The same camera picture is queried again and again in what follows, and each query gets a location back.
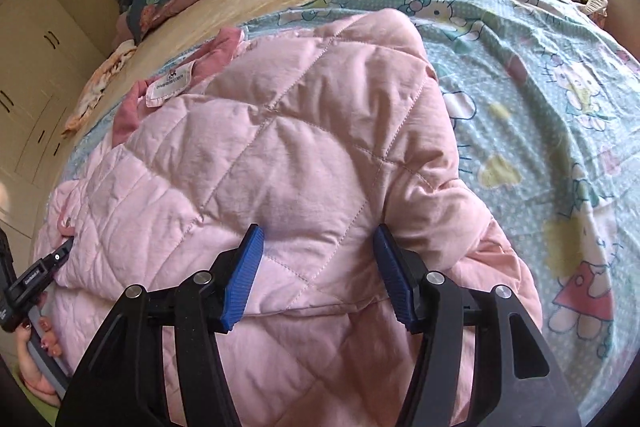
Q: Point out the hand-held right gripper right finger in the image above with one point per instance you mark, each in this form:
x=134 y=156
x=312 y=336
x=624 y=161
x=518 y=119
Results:
x=392 y=277

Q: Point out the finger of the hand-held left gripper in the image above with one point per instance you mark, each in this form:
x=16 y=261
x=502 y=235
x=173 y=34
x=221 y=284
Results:
x=56 y=259

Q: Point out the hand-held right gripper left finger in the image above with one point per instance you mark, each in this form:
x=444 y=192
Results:
x=245 y=277

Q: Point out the pink quilted jacket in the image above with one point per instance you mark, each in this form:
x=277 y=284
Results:
x=280 y=147

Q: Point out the person's left hand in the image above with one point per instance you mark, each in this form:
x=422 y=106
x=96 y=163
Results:
x=47 y=341

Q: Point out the small floral cloth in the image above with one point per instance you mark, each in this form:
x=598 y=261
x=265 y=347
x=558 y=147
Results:
x=95 y=92

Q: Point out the cream wardrobe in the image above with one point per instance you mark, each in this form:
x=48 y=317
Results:
x=40 y=72

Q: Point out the cartoon print blue sheet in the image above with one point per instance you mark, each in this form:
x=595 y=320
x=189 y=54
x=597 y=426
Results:
x=525 y=82

